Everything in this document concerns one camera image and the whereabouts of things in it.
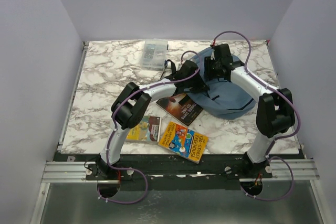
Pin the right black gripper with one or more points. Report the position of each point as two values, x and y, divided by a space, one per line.
208 73

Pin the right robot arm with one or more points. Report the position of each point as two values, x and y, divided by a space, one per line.
275 114

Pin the yellow blue paperback book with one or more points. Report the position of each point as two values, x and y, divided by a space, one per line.
148 130

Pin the dark Three Days book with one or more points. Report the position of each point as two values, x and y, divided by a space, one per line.
181 107

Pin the clear plastic storage box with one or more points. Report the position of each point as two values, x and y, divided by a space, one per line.
154 54

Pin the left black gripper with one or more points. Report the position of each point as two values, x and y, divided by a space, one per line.
200 86

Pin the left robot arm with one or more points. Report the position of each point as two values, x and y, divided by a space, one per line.
132 103

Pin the blue student backpack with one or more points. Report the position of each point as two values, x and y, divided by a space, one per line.
224 99

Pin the yellow Treehouse book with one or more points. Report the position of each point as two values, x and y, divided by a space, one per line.
184 142

